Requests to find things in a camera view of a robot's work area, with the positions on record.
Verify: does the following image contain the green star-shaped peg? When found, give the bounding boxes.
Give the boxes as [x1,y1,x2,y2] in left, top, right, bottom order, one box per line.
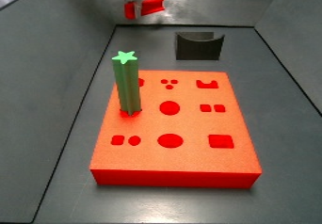
[112,51,140,116]

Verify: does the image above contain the red arch-shaped bar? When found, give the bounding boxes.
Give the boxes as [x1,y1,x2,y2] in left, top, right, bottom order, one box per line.
[124,0,164,20]

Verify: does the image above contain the black curved fixture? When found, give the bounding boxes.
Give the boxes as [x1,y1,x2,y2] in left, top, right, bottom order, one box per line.
[175,32,226,60]

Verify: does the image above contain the red block with shaped holes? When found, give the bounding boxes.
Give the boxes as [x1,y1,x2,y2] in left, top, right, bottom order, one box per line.
[89,71,262,188]

